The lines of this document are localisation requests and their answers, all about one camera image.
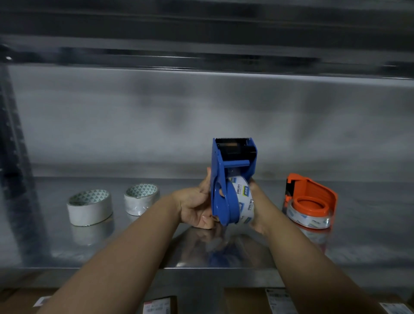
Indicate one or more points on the person's right hand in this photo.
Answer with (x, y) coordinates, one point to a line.
(260, 207)

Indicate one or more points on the person's left hand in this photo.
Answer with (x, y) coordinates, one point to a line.
(190, 207)

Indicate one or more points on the person's left thumb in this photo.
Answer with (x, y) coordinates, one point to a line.
(206, 181)

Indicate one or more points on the blue tape dispenser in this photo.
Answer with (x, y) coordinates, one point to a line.
(223, 181)

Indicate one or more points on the person's right forearm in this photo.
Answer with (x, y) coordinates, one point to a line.
(307, 271)

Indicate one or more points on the person's left forearm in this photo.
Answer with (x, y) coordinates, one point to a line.
(123, 262)

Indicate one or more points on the printed clear tape roll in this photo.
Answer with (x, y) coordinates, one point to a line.
(307, 218)
(245, 202)

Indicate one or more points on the small white tape roll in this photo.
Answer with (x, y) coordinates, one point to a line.
(140, 199)

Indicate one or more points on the orange tape dispenser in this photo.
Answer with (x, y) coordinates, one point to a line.
(315, 191)

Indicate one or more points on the large white tape roll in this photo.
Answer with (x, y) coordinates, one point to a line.
(90, 208)

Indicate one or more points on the cardboard box with white label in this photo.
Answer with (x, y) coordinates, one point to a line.
(249, 300)

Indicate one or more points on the dark box with white label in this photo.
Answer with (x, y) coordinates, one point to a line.
(160, 305)

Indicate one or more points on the metal shelf beam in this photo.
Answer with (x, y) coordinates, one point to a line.
(207, 35)

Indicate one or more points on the brown cardboard box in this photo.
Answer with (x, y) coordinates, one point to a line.
(19, 300)

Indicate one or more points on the white paper label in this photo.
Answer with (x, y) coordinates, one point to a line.
(396, 309)

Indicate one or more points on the black shelf upright post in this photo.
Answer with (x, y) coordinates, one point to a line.
(17, 168)

